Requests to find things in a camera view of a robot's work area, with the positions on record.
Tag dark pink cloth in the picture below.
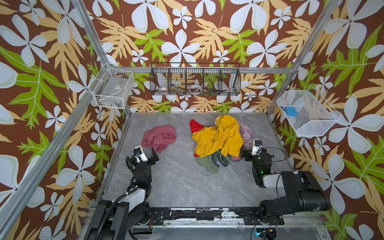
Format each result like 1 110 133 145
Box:
141 125 177 153

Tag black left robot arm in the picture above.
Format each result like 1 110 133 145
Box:
84 146 159 240

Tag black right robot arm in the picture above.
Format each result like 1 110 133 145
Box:
246 152 331 220

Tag light mauve cloth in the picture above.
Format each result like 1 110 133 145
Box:
238 122 254 150

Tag yellow cloth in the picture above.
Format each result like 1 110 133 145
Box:
192 115 244 158

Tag green cloth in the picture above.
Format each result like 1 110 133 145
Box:
197 150 232 174

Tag red cloth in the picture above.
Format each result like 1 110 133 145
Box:
190 120 205 134

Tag blue toy in basket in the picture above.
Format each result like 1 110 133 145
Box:
284 106 298 117

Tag white bowl in basket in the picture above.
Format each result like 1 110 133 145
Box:
189 85 203 93

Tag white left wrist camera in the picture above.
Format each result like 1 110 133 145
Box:
133 146 148 163

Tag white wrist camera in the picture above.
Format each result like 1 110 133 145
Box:
252 139 263 156
133 146 148 163

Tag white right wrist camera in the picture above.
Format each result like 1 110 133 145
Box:
252 139 263 156

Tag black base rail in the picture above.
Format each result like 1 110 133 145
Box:
150 207 285 226

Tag white wire basket right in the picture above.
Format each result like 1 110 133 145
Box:
277 87 341 138

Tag white wire basket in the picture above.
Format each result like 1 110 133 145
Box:
277 87 341 138
90 68 135 109

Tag white wire basket left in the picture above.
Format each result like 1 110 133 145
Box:
90 68 135 109

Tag black wire basket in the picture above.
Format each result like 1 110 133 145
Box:
149 62 242 96

